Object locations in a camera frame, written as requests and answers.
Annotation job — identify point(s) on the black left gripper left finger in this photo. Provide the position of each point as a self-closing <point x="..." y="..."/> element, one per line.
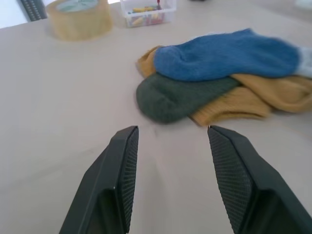
<point x="102" y="187"/>

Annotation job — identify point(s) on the roll of brown packing tape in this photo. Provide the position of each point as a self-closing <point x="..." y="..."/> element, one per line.
<point x="79" y="18"/>

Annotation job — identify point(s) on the clear box of colourful pins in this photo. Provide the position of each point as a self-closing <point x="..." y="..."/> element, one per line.
<point x="146" y="13"/>

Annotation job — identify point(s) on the dark green sock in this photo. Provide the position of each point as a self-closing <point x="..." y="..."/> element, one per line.
<point x="170" y="97"/>

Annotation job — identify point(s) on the blue fuzzy sock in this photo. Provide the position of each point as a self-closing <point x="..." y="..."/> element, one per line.
<point x="219" y="58"/>

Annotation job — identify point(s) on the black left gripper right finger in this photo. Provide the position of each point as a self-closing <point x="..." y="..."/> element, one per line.
<point x="246" y="185"/>

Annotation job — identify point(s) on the dark ribbed object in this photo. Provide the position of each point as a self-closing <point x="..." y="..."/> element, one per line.
<point x="33" y="9"/>

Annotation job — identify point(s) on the mustard yellow ribbed sock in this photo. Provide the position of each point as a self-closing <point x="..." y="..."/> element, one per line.
<point x="280" y="91"/>
<point x="231" y="104"/>

